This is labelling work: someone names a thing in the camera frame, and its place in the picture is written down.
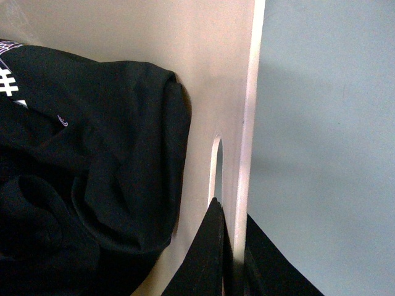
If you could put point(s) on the black printed t-shirt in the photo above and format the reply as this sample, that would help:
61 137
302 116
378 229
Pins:
92 159

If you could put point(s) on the beige plastic laundry hamper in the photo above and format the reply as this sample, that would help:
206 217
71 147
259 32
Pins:
213 47

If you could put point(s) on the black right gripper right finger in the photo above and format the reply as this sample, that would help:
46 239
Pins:
266 269

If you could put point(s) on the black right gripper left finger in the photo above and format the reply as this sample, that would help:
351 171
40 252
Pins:
201 272

